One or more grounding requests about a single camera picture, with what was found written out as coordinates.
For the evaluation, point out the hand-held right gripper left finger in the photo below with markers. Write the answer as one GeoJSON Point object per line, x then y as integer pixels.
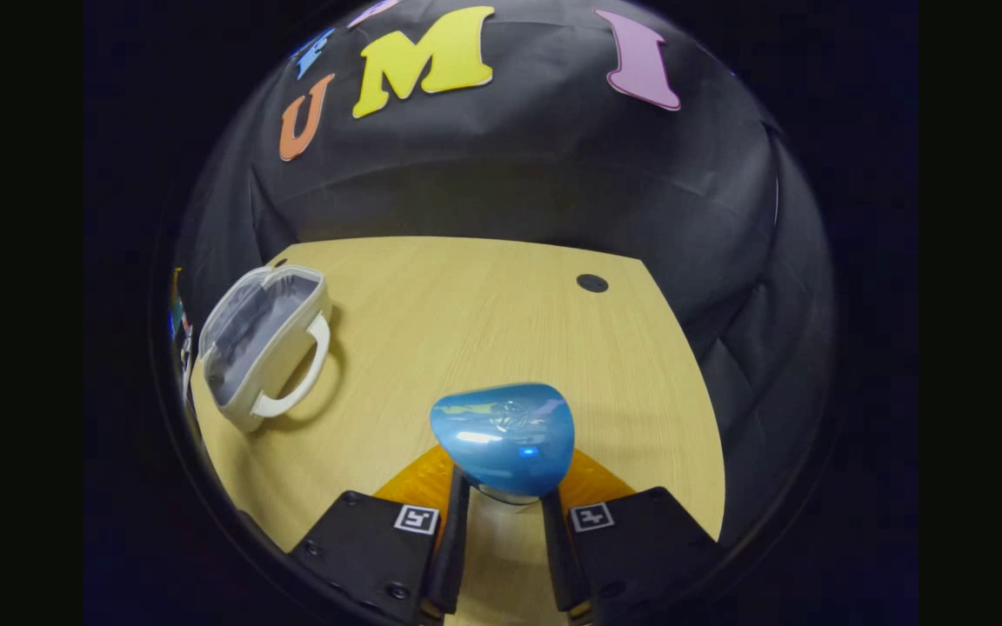
{"type": "Point", "coordinates": [453, 556]}

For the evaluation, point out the white suitcase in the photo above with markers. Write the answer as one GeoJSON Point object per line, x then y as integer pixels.
{"type": "Point", "coordinates": [266, 348]}

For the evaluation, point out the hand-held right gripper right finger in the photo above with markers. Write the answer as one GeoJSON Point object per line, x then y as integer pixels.
{"type": "Point", "coordinates": [557, 556]}

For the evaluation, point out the black backdrop cloth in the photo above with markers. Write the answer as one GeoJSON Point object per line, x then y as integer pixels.
{"type": "Point", "coordinates": [501, 174]}

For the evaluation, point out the blue bottle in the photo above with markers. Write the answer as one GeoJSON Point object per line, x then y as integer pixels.
{"type": "Point", "coordinates": [501, 435]}

